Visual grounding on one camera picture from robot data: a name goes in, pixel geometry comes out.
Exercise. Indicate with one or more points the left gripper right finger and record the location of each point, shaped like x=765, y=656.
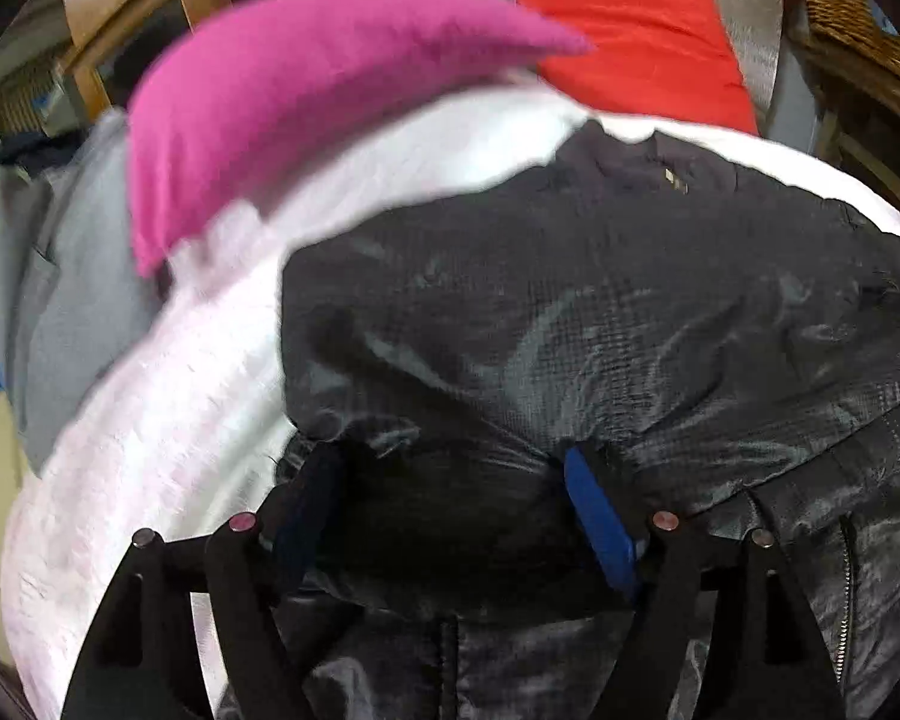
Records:
x=766, y=658

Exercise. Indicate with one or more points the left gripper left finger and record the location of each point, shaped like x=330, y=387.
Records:
x=140, y=658

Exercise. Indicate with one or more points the black jacket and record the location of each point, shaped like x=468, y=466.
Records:
x=730, y=342

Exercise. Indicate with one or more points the white quilted bedspread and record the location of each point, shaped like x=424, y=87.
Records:
x=192, y=427

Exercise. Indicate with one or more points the grey garment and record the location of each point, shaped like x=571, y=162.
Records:
x=71, y=301

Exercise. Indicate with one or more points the radiator grille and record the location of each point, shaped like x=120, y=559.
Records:
x=23, y=93

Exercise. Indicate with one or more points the magenta pillow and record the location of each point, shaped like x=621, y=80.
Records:
x=265, y=84

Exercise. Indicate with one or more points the red pillow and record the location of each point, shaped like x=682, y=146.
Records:
x=666, y=58

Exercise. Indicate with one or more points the brown wooden cabinet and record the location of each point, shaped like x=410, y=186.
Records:
x=135, y=22

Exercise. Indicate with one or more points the wicker basket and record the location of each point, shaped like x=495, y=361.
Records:
x=855, y=24

